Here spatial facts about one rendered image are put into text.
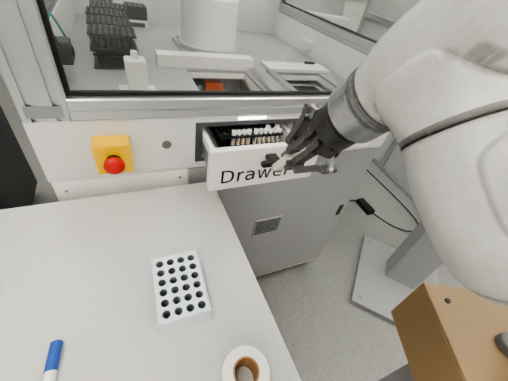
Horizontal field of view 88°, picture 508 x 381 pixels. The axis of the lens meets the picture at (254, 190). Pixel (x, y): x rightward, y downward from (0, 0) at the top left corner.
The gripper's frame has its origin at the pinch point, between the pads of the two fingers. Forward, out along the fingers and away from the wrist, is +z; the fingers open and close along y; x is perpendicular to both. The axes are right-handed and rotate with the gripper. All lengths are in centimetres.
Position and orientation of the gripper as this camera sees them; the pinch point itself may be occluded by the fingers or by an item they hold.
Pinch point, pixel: (285, 162)
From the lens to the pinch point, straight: 57.1
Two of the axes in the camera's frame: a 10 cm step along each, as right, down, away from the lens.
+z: -3.6, 2.3, 9.1
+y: -2.2, -9.6, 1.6
